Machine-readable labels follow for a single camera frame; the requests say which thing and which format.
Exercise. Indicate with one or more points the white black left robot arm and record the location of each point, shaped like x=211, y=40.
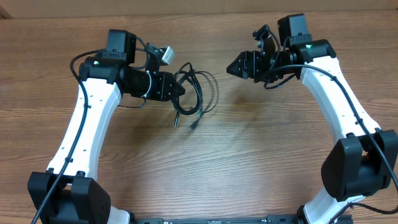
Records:
x=68, y=190

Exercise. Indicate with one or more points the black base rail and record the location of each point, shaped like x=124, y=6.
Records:
x=217, y=220

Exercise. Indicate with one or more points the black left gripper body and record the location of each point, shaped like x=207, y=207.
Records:
x=159, y=86

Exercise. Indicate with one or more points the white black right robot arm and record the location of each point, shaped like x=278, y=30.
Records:
x=363, y=156

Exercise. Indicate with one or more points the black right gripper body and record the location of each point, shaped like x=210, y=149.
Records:
x=256, y=65

